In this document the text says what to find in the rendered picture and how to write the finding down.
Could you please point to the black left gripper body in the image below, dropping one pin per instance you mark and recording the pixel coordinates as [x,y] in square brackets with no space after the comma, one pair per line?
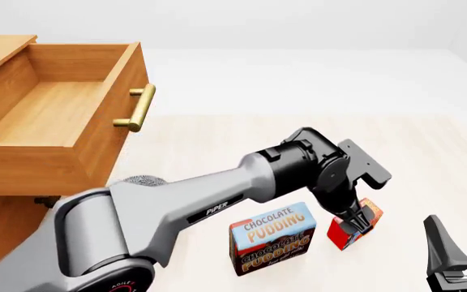
[339,200]

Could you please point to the grey speckled round object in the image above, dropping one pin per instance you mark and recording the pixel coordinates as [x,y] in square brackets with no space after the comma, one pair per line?
[144,180]

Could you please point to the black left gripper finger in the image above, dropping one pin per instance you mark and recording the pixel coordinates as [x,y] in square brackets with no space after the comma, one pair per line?
[357,223]

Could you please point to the red butter box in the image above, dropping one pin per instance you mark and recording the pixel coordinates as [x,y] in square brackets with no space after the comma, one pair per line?
[341,235]

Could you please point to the chocolate pudding box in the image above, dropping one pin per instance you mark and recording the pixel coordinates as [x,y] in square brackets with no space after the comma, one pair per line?
[272,240]

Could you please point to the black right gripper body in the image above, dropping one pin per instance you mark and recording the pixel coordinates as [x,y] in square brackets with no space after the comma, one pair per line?
[460,281]

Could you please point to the open wooden drawer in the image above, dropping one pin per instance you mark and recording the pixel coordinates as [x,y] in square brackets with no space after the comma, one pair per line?
[47,109]

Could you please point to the silver-grey left robot arm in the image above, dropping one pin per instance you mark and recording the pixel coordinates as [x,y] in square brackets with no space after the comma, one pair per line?
[144,207]

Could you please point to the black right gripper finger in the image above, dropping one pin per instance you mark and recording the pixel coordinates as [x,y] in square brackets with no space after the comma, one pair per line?
[444,246]

